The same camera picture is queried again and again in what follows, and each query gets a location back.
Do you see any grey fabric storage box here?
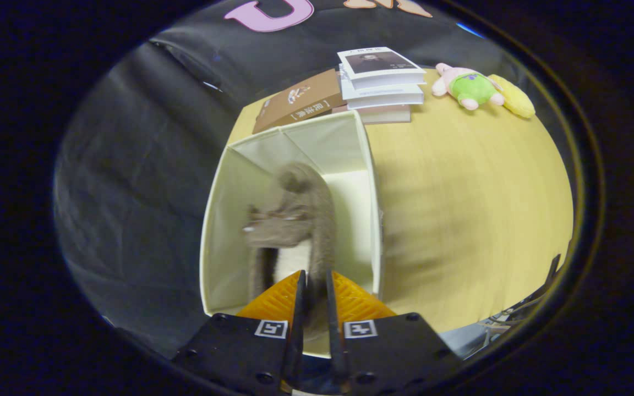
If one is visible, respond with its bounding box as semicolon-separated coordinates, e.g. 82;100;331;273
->
200;110;384;358

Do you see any green and pink plush toy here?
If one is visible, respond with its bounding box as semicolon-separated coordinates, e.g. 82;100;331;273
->
431;62;506;111

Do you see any brown hardcover book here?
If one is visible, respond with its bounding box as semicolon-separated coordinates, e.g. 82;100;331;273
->
252;69;348;135

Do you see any yellow plush cushion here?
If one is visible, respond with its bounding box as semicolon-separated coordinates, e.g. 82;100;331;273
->
488;74;537;119

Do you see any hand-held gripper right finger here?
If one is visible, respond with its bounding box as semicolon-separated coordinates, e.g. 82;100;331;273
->
325;269;463;395

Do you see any plain white book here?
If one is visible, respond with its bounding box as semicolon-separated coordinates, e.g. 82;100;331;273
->
339;66;425;109

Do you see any brown fuzzy slipper shoe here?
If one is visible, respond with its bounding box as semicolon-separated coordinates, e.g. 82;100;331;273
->
242;161;338;331

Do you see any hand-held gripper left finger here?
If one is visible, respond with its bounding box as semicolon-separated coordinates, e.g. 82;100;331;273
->
171;269;308;395

